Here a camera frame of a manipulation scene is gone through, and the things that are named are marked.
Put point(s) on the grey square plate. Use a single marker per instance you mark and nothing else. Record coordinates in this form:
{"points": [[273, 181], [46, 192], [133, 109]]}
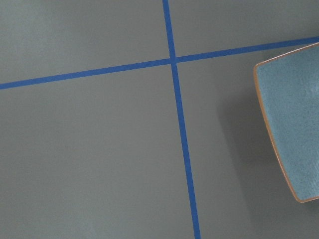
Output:
{"points": [[287, 88]]}

